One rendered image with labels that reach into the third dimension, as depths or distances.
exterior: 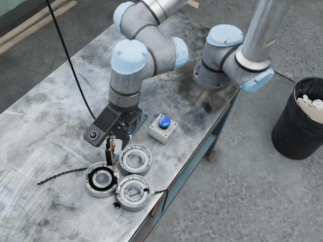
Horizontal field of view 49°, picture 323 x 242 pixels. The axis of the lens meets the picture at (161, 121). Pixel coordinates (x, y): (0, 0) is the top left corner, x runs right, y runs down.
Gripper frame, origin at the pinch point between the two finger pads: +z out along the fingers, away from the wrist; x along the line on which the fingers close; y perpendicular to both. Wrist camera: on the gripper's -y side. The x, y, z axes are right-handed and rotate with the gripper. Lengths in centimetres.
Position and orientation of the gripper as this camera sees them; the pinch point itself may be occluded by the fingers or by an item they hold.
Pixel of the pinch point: (110, 150)
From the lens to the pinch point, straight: 101.5
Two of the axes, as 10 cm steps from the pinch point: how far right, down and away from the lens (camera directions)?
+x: -8.1, -5.3, 2.4
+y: 5.5, -5.6, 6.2
